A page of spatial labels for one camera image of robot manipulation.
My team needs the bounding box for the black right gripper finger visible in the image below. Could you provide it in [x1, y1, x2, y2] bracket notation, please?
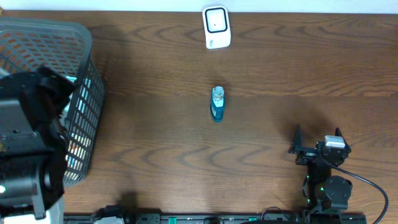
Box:
[288, 124, 302, 154]
[335, 128, 348, 146]

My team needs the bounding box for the blue mouthwash bottle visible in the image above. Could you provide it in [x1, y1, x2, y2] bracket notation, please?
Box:
[210, 86, 225, 122]

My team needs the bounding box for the teal wet wipes pack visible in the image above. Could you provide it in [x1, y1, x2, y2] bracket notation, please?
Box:
[66, 76, 77, 83]

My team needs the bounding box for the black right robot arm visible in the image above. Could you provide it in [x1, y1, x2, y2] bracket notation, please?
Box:
[288, 126, 353, 222]

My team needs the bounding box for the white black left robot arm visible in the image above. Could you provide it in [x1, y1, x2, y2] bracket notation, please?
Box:
[1, 66, 75, 223]

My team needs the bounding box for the white barcode scanner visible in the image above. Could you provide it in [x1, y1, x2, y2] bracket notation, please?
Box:
[202, 6, 231, 49]

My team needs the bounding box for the dark grey plastic basket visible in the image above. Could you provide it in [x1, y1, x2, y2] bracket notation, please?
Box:
[1, 17, 105, 187]

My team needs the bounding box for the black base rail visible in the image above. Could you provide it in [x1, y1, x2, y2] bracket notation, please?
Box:
[63, 212, 368, 224]

